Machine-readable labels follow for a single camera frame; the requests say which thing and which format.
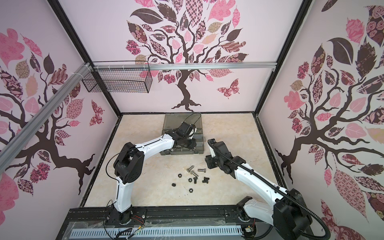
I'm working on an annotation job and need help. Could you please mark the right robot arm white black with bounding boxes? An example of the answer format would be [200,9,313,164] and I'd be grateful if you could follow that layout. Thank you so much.
[205,139,313,240]

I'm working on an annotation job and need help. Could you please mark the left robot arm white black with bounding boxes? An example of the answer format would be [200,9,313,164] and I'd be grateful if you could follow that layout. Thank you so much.
[113,122,197,214]

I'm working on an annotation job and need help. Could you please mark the black socket screw pair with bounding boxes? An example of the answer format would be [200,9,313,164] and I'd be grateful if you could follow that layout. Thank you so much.
[202,177,210,184]

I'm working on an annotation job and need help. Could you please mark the silver hex bolt upright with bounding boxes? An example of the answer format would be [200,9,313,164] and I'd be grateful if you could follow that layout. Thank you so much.
[187,166,194,173]

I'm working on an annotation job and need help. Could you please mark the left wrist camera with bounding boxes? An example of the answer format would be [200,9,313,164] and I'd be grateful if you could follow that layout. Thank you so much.
[179,122,196,138]

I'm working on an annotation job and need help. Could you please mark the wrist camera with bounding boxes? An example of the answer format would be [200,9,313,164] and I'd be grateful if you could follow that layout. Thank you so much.
[179,122,196,138]
[209,143,216,158]

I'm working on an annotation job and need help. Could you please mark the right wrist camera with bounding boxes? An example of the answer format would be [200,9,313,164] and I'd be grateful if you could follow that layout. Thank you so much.
[209,143,216,158]

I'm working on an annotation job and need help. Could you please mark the black corrugated cable conduit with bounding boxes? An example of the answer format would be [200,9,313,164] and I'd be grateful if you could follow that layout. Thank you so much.
[208,139,331,240]

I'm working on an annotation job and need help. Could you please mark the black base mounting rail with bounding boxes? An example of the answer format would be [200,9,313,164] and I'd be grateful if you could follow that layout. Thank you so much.
[65,205,265,227]

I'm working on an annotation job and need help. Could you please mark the white slotted cable duct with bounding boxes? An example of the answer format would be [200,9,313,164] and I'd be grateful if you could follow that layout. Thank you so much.
[69,226,243,240]

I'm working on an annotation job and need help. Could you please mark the black wire mesh basket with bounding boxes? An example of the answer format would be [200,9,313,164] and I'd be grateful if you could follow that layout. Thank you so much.
[82,60,153,94]

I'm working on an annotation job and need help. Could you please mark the aluminium rail back wall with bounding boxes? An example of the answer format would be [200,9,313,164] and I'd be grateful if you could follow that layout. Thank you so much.
[93,62,277,71]

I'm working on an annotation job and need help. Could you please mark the aluminium rail wall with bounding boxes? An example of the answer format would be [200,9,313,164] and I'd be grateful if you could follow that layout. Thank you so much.
[93,62,277,71]
[1,63,92,173]

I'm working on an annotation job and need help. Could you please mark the aluminium rail left wall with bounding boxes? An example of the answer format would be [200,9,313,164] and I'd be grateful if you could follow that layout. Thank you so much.
[1,63,92,173]

